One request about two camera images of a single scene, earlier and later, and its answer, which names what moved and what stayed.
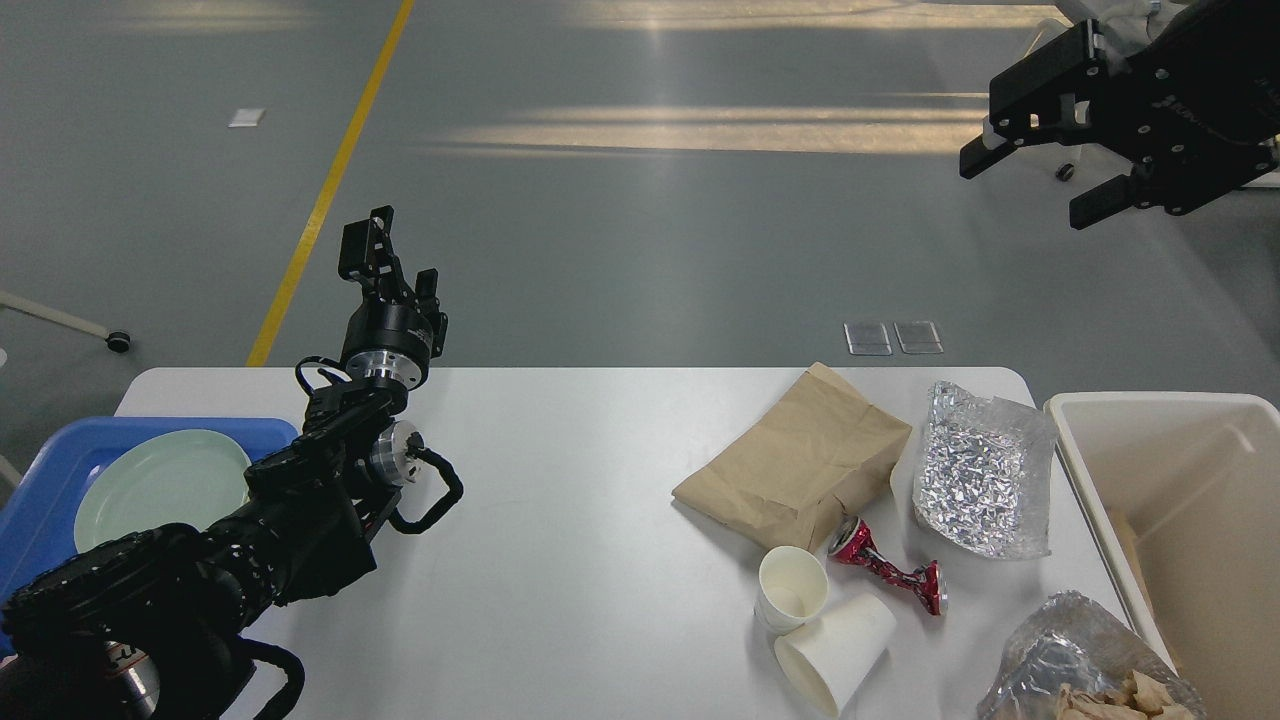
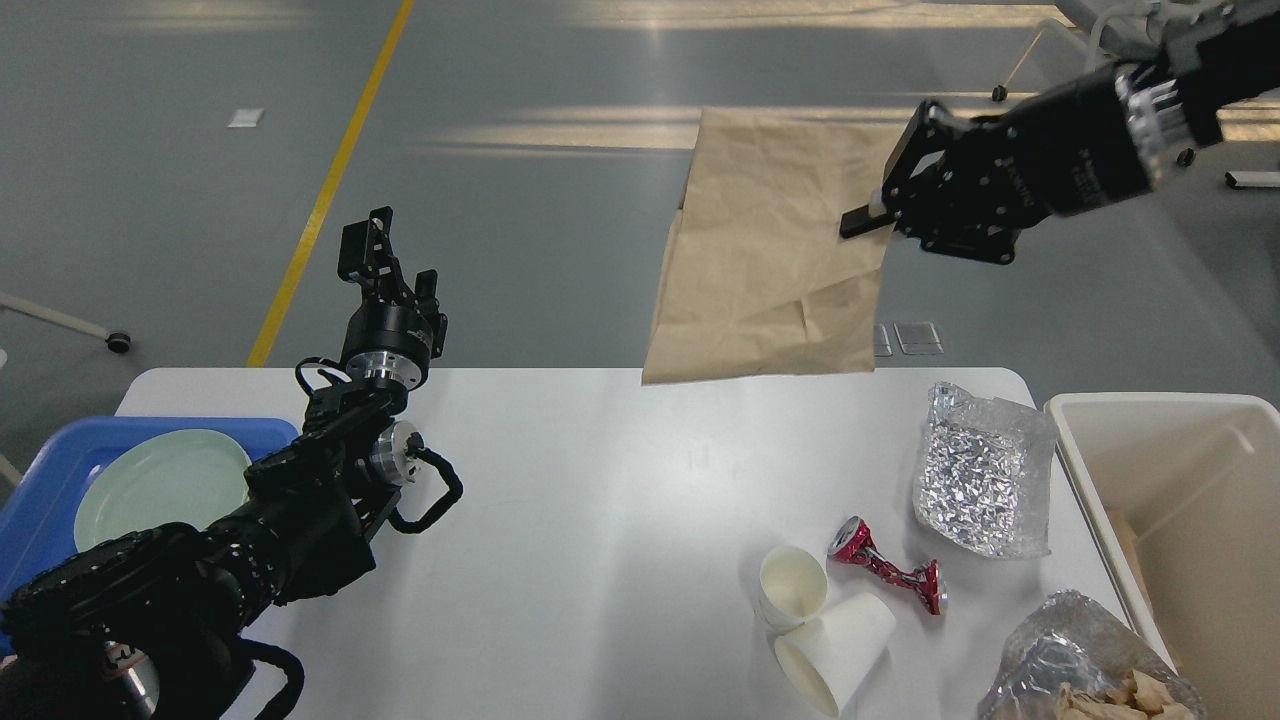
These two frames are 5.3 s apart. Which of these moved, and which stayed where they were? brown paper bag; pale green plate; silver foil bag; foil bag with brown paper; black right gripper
Moved: brown paper bag; black right gripper
Stayed: foil bag with brown paper; silver foil bag; pale green plate
